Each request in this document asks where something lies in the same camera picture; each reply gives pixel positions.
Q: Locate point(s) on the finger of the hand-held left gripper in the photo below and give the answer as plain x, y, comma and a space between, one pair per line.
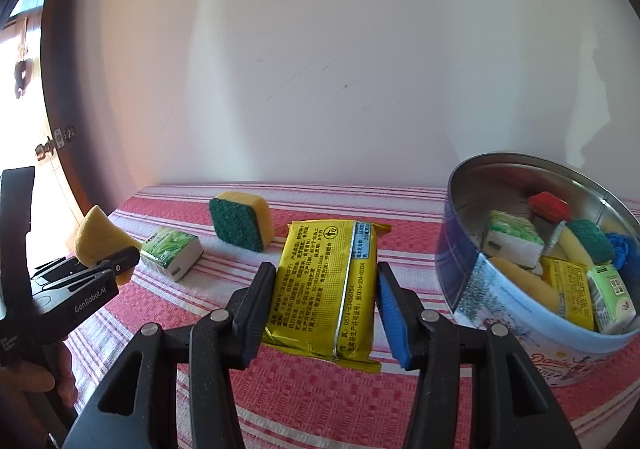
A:
122, 259
55, 271

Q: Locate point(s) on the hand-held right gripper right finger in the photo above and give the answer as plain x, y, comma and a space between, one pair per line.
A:
395, 324

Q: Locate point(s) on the blue mesh scrubber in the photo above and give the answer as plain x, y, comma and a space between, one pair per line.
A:
622, 251

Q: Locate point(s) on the yellow snack packet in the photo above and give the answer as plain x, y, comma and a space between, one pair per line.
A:
567, 291
310, 289

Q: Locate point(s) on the red white striped tablecloth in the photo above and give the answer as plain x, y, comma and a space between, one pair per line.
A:
310, 404

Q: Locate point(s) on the plain yellow sponge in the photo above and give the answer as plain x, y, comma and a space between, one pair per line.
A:
100, 234
525, 281

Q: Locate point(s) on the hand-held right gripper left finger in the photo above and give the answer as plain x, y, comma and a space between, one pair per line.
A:
255, 309

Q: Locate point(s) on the dark hanging ornament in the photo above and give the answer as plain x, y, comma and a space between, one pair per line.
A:
21, 71

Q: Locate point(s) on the red scrub sponge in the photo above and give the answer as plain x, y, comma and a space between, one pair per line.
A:
550, 206

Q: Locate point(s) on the person's left hand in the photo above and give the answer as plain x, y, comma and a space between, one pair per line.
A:
62, 374

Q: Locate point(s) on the yellow green scrub sponge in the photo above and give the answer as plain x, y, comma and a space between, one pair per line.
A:
240, 221
587, 239

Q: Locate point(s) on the round metal tin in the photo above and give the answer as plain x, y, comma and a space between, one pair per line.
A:
505, 324

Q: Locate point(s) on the green tissue pack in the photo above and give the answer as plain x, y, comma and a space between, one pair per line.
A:
170, 251
515, 236
612, 301

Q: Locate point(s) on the brown wooden door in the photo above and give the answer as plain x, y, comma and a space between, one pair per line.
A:
55, 54

